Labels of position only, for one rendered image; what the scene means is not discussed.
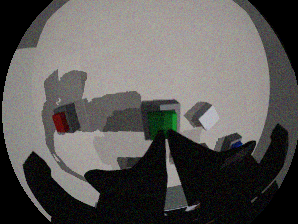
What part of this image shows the green button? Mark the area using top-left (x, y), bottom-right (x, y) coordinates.
top-left (141, 99), bottom-right (181, 140)

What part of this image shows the yellow button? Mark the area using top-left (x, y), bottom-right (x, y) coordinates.
top-left (126, 157), bottom-right (140, 169)

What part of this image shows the red button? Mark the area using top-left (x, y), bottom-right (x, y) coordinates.
top-left (52, 103), bottom-right (81, 133)

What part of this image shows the blue button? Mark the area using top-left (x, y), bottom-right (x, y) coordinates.
top-left (221, 132), bottom-right (242, 152)

